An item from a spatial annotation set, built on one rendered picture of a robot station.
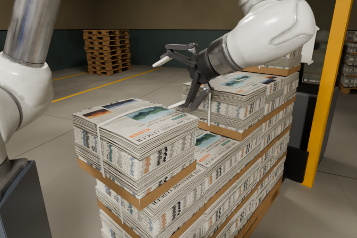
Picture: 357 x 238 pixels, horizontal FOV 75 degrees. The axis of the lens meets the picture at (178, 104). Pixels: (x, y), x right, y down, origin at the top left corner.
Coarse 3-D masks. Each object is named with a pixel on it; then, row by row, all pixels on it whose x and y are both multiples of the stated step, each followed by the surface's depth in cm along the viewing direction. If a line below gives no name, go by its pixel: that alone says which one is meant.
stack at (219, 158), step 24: (216, 144) 111; (240, 144) 115; (264, 144) 142; (216, 168) 100; (240, 168) 121; (264, 168) 151; (96, 192) 100; (168, 192) 79; (192, 192) 88; (216, 192) 106; (240, 192) 126; (264, 192) 165; (120, 216) 90; (144, 216) 78; (168, 216) 79; (216, 216) 109; (240, 216) 135
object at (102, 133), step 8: (152, 104) 95; (136, 112) 86; (144, 112) 86; (104, 120) 79; (120, 120) 79; (128, 120) 79; (96, 128) 77; (104, 128) 73; (104, 136) 74; (104, 144) 75; (104, 152) 76; (104, 160) 77; (104, 168) 78
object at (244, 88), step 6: (216, 78) 142; (222, 78) 142; (186, 84) 127; (204, 84) 126; (210, 84) 126; (216, 84) 126; (222, 84) 126; (228, 84) 126; (234, 84) 126; (240, 84) 126; (246, 84) 126; (252, 84) 126; (258, 84) 126; (264, 84) 127; (216, 90) 116; (222, 90) 114; (228, 90) 114; (234, 90) 114; (240, 90) 114; (246, 90) 114; (252, 90) 114
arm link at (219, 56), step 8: (216, 40) 53; (224, 40) 51; (208, 48) 54; (216, 48) 52; (224, 48) 50; (216, 56) 52; (224, 56) 50; (216, 64) 53; (224, 64) 52; (232, 64) 51; (224, 72) 54; (232, 72) 54
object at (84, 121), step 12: (96, 108) 90; (108, 108) 90; (120, 108) 90; (132, 108) 90; (84, 120) 81; (96, 120) 78; (84, 132) 82; (84, 144) 85; (96, 144) 79; (84, 156) 86; (96, 156) 80; (96, 168) 83
